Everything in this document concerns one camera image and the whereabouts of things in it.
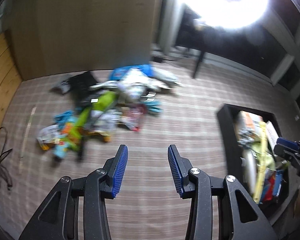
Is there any red white snack packet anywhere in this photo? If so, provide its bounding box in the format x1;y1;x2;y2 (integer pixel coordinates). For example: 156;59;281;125
118;104;146;132

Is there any teal plastic clip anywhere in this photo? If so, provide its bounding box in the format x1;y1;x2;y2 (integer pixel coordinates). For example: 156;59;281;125
143;100;162;114

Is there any long yellow snack stick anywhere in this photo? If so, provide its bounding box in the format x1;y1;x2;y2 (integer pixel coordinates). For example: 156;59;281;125
253;121;268;204

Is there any white round bottle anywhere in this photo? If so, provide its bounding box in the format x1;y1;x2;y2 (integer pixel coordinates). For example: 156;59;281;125
242;149;257;195

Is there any blue citrus cream tube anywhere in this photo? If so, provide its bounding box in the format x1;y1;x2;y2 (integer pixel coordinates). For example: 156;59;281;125
53;140;70;159

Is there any green orange snack bag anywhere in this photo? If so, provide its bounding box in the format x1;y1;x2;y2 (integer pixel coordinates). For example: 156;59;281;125
76;91;117;128

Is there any light blue plastic clip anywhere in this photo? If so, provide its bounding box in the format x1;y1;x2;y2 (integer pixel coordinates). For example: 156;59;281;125
53;111;74;129

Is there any blue plastic bag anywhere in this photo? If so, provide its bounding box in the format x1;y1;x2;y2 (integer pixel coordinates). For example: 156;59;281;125
108;64;154;81

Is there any black usb cable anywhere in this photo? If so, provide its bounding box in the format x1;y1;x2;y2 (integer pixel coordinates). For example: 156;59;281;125
0;126;14;190

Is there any white cardboard box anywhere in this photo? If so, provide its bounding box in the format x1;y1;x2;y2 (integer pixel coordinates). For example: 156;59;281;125
266;121;279;153

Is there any yellow white snack packet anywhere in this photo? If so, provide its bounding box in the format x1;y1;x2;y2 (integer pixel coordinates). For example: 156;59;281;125
37;125;61;151

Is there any ring light lamp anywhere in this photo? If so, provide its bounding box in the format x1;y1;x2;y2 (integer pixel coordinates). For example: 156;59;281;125
180;0;269;30

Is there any orange white carton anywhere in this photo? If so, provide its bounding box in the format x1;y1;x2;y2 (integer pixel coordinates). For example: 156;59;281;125
235;111;263;137

